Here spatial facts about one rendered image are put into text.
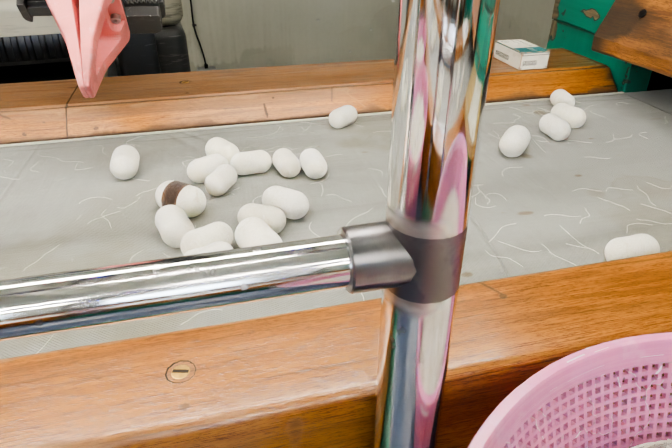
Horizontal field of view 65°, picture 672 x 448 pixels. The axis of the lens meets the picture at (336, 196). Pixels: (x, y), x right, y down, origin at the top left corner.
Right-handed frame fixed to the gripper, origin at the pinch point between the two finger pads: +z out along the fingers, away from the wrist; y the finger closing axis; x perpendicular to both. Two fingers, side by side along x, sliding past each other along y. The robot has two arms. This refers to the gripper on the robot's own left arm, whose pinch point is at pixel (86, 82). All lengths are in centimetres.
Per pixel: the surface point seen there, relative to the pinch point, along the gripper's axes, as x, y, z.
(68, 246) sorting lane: 2.3, -1.7, 10.5
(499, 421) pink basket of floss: -12.9, 16.7, 23.9
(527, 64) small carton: 12.9, 42.6, -8.5
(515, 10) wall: 113, 123, -101
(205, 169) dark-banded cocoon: 5.1, 7.0, 4.7
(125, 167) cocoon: 6.3, 1.1, 3.4
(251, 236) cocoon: -2.2, 9.4, 12.7
